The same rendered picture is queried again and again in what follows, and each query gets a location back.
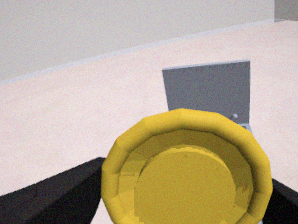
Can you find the yellow plate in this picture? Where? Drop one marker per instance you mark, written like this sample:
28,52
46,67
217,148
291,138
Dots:
186,167

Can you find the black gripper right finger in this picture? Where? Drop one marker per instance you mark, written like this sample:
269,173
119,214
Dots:
282,207

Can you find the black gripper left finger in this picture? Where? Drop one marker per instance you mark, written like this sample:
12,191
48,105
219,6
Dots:
70,197

